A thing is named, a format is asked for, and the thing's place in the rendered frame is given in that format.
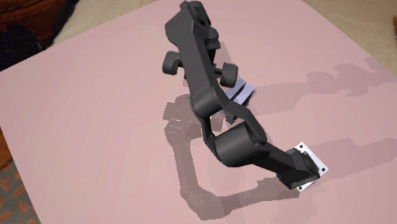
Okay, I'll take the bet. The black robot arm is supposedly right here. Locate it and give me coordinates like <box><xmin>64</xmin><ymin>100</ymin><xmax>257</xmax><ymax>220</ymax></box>
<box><xmin>165</xmin><ymin>0</ymin><xmax>321</xmax><ymax>190</ymax></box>

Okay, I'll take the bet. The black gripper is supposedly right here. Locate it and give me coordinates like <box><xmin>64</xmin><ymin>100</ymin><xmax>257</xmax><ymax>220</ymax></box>
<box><xmin>162</xmin><ymin>51</ymin><xmax>239</xmax><ymax>88</ymax></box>

